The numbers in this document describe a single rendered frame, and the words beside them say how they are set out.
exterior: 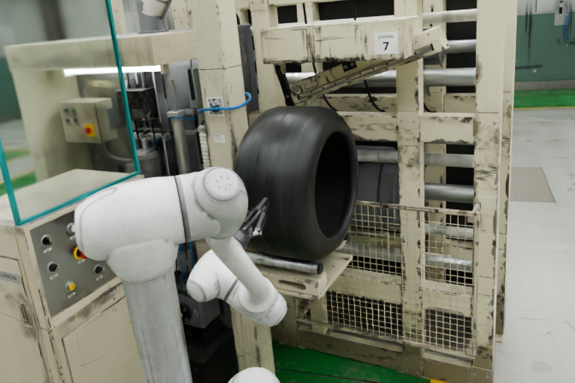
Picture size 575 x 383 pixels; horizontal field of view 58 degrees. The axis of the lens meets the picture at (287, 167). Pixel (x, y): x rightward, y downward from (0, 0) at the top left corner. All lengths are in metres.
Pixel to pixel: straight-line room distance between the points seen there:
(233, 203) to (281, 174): 0.83
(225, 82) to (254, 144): 0.31
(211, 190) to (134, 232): 0.16
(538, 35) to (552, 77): 0.84
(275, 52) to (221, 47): 0.28
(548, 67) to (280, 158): 9.67
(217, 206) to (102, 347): 1.29
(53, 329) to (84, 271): 0.23
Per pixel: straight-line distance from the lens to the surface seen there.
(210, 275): 1.51
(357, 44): 2.06
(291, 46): 2.17
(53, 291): 2.02
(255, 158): 1.84
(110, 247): 0.99
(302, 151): 1.79
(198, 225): 0.99
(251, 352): 2.51
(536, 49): 11.14
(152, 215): 0.97
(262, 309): 1.49
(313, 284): 2.02
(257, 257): 2.12
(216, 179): 0.96
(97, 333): 2.13
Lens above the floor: 1.84
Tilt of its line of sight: 17 degrees down
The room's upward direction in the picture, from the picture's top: 5 degrees counter-clockwise
